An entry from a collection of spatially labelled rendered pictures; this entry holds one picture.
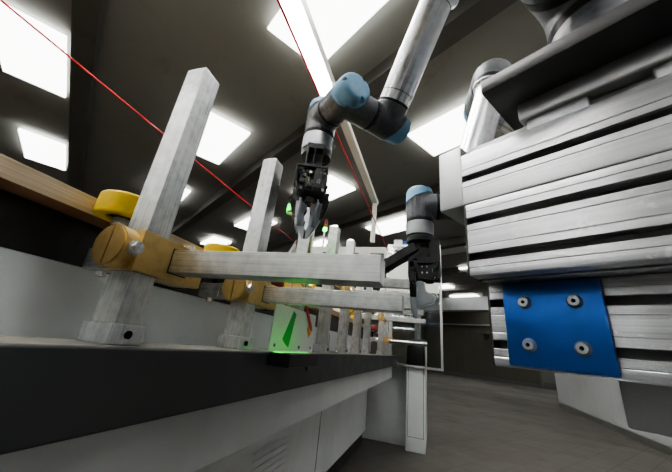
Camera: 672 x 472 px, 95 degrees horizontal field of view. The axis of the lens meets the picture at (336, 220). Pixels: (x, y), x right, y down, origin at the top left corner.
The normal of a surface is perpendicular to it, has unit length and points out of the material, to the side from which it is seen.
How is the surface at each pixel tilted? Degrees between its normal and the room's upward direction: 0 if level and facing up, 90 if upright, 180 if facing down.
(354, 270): 90
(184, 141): 90
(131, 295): 90
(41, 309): 90
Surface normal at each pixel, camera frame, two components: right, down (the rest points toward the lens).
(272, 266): -0.28, -0.39
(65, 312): 0.95, -0.01
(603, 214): -0.76, -0.32
